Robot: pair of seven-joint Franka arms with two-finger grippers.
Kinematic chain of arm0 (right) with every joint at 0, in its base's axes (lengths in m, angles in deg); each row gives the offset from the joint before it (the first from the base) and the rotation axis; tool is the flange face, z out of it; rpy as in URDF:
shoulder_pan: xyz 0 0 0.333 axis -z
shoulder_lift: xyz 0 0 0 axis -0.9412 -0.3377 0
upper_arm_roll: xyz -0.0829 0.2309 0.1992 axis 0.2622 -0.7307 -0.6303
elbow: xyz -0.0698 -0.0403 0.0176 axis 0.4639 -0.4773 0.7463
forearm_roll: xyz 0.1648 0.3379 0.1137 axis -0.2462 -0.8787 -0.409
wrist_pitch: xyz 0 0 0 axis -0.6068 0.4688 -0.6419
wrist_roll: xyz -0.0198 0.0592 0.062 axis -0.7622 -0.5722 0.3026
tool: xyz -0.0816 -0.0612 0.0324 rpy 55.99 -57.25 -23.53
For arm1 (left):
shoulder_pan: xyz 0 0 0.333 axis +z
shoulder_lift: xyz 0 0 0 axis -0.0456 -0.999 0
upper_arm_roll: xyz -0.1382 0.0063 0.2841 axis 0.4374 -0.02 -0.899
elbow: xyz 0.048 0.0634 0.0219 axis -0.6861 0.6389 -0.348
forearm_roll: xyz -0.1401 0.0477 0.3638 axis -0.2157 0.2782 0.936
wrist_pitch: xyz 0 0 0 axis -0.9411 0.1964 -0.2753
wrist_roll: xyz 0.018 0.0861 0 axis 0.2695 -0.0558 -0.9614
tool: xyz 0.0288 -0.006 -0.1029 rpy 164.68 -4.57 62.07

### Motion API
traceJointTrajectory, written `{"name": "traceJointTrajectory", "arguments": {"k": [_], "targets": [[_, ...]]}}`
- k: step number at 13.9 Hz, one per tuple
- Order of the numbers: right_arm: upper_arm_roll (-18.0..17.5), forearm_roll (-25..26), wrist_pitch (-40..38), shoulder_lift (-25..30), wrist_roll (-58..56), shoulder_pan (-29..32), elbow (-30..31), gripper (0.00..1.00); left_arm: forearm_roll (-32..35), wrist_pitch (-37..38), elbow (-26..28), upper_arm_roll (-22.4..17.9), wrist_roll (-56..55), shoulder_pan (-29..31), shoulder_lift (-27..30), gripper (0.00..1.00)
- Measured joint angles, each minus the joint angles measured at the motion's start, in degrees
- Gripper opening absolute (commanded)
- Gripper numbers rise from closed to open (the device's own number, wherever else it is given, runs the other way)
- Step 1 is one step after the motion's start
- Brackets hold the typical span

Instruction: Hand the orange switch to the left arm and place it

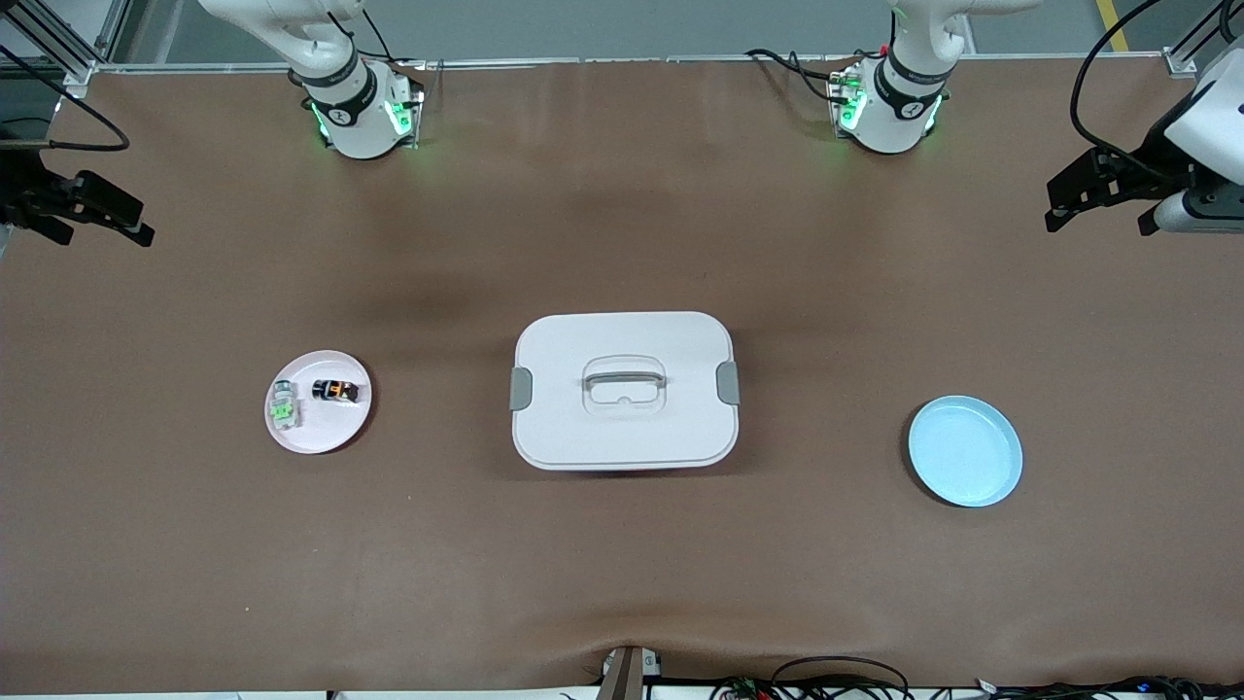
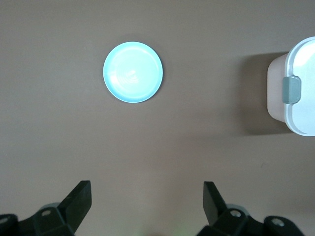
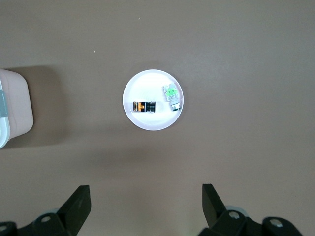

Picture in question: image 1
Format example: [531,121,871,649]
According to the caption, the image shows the white lidded box grey latches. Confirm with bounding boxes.
[509,311,742,473]

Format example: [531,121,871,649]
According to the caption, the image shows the pink round plate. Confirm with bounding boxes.
[264,350,373,455]

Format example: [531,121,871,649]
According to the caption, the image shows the black base cables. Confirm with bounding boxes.
[745,47,861,103]

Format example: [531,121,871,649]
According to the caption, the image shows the aluminium table edge rail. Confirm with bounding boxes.
[92,53,1167,73]

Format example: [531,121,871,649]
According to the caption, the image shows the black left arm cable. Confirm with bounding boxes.
[1069,0,1192,186]

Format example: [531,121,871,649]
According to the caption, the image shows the brown table mat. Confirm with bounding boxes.
[0,56,1244,696]

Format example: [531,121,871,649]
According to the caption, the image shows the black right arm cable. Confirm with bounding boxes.
[0,44,131,154]

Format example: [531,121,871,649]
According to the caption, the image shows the light blue round plate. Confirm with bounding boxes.
[908,395,1024,508]

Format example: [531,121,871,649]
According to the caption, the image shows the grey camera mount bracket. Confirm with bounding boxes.
[597,645,664,700]

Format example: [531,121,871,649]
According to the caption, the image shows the cable bundle at table edge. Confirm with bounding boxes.
[708,655,1244,700]

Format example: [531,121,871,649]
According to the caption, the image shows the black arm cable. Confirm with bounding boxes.
[0,44,131,154]
[1069,0,1192,186]

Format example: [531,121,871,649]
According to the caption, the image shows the aluminium frame post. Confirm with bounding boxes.
[1161,0,1244,79]
[0,0,133,98]

